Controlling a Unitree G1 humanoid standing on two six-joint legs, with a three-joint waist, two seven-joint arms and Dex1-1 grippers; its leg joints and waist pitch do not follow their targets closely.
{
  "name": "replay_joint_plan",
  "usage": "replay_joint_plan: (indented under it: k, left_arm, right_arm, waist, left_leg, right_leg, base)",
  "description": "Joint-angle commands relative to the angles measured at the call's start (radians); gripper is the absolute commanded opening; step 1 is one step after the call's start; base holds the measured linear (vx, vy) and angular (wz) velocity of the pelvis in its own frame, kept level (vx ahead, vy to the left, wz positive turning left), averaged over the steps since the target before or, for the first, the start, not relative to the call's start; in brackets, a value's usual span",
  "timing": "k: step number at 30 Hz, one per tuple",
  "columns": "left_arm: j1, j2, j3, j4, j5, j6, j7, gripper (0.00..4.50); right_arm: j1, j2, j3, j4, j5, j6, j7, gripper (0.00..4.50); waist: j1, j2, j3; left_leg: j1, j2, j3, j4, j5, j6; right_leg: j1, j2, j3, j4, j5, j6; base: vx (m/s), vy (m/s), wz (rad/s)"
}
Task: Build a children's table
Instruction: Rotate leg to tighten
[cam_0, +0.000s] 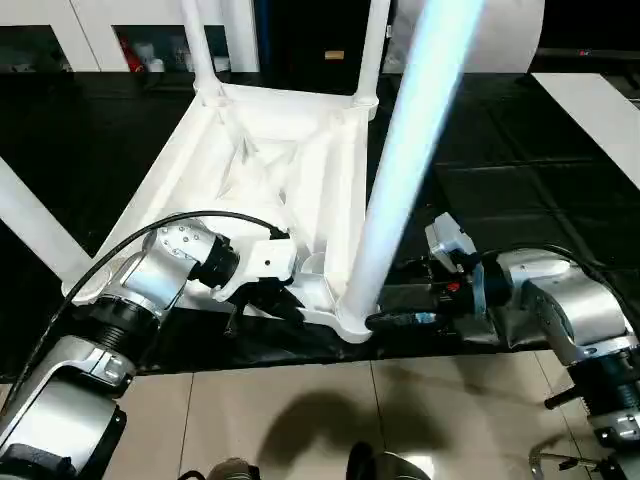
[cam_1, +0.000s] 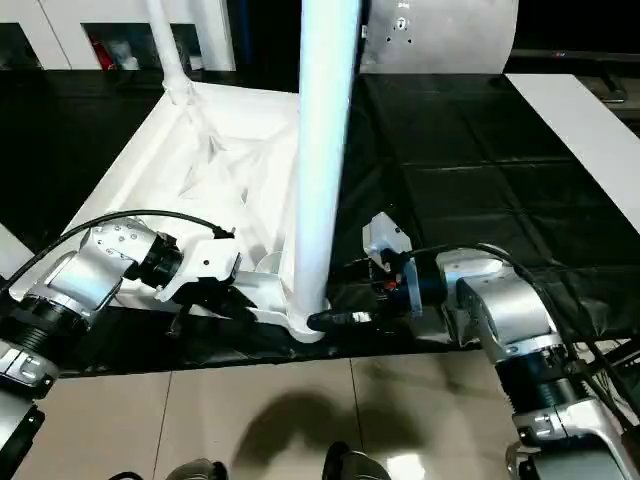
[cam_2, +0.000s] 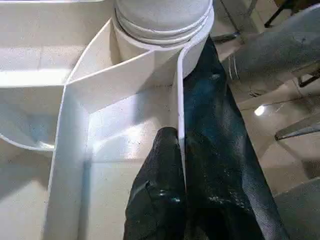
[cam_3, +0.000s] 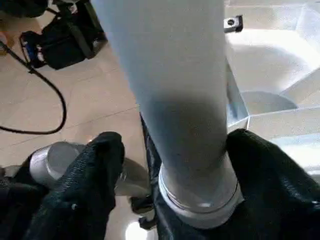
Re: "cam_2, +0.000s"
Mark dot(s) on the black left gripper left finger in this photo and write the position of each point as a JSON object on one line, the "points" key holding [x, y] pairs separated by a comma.
{"points": [[155, 195]]}

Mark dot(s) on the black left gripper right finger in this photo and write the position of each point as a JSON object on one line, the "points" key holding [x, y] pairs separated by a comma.
{"points": [[215, 195]]}

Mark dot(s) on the white plastic table top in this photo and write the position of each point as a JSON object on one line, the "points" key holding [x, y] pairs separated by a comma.
{"points": [[62, 112]]}

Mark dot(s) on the grey robot left leg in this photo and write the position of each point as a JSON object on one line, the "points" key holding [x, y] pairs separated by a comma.
{"points": [[300, 212]]}

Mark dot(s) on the grey robot leg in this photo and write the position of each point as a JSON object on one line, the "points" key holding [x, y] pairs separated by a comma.
{"points": [[275, 45], [300, 212]]}

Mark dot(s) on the grey robot right leg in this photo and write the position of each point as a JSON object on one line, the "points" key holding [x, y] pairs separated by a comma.
{"points": [[275, 45]]}

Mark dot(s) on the black floor stand foot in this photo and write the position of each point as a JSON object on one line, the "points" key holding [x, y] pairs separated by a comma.
{"points": [[282, 13]]}

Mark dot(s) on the silver metal stand frame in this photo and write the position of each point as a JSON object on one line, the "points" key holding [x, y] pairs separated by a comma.
{"points": [[297, 130]]}

